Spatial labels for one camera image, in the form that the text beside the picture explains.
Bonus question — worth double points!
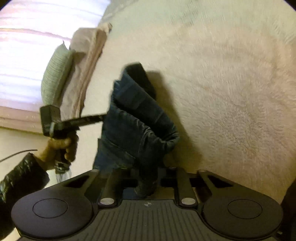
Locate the dark blue denim jeans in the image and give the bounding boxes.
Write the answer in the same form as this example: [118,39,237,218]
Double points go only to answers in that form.
[93,63,179,198]

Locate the person left hand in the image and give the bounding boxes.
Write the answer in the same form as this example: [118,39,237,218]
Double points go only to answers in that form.
[33,134,79,171]

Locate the green knitted cushion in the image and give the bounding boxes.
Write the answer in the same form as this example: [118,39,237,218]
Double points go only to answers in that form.
[41,43,75,105]

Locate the folded beige blanket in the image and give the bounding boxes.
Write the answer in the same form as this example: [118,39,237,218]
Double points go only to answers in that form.
[59,23,112,120]

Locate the pink grey striped bedspread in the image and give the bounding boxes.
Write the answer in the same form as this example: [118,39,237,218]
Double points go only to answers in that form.
[82,1,295,202]

